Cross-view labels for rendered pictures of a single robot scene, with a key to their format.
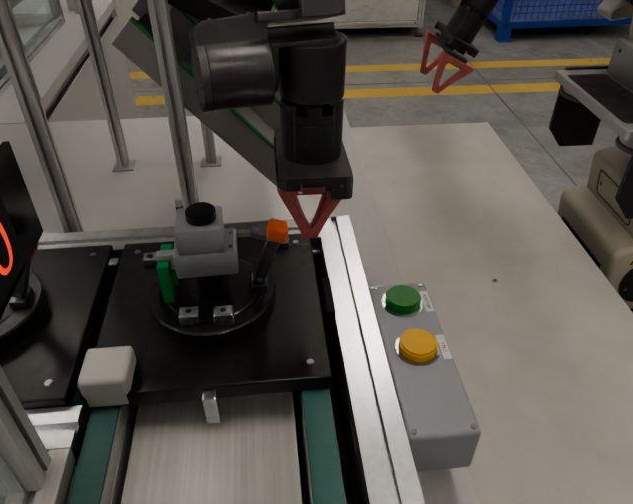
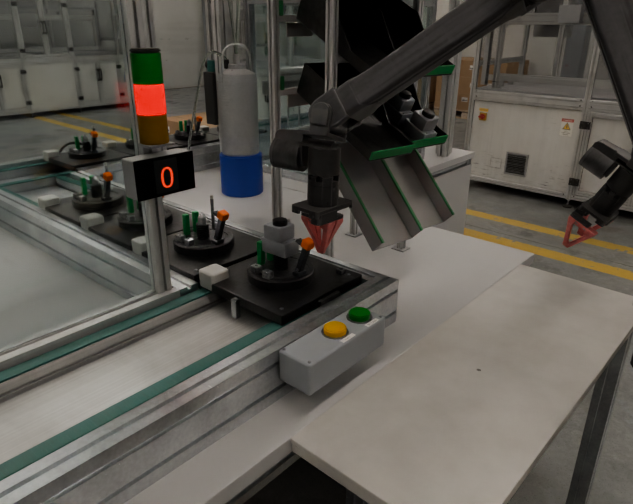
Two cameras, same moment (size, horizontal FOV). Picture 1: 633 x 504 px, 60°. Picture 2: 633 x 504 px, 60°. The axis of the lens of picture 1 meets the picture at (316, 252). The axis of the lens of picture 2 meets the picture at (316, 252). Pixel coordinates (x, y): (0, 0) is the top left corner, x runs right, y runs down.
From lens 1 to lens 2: 0.72 m
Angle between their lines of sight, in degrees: 43
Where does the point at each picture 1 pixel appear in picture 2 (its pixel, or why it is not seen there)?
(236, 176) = (403, 259)
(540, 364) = (435, 412)
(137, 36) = not seen: hidden behind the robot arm
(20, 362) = (196, 261)
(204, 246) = (273, 236)
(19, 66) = not seen: hidden behind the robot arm
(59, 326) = (221, 258)
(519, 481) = (338, 433)
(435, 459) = (291, 376)
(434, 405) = (306, 348)
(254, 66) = (289, 150)
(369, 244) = (428, 318)
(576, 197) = not seen: outside the picture
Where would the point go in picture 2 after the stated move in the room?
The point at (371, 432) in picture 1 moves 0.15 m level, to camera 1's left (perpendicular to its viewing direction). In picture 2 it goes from (269, 340) to (219, 308)
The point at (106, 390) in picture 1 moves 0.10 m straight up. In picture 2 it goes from (206, 278) to (202, 232)
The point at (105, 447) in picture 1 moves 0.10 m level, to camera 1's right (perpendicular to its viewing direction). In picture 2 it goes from (190, 298) to (218, 317)
